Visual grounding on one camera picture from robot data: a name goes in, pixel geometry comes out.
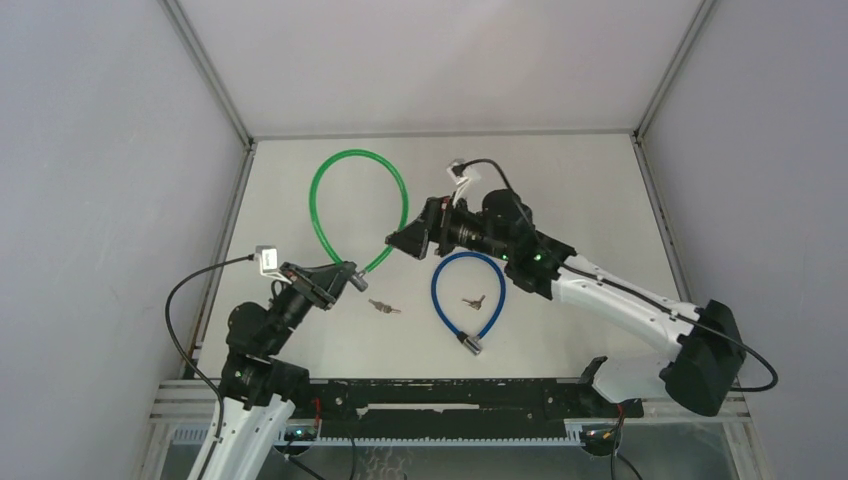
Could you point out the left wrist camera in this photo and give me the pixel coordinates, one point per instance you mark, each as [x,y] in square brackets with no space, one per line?
[267,258]

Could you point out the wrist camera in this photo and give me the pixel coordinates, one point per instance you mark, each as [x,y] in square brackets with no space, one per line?
[464,177]
[267,258]

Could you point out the green cable lock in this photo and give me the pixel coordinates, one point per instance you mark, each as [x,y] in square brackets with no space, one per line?
[355,197]

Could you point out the green lock keys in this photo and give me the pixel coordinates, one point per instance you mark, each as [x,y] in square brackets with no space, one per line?
[383,307]

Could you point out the blue lock keys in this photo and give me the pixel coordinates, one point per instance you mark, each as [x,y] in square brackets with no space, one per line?
[475,304]

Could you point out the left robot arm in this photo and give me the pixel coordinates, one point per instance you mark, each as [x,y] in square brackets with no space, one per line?
[256,394]

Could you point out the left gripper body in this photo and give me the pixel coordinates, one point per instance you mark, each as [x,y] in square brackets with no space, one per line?
[306,287]

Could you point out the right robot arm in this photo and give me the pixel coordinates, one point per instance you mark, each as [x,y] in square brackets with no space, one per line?
[698,351]

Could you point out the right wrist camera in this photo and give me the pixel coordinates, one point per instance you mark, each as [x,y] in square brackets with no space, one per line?
[464,177]

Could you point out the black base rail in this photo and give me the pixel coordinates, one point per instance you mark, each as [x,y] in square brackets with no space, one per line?
[451,410]

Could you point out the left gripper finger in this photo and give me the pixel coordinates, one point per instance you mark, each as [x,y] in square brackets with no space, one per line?
[339,272]
[331,285]

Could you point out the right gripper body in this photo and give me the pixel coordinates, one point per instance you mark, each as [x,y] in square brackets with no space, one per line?
[459,228]

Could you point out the white cable duct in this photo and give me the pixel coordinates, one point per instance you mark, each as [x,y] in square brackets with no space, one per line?
[196,434]

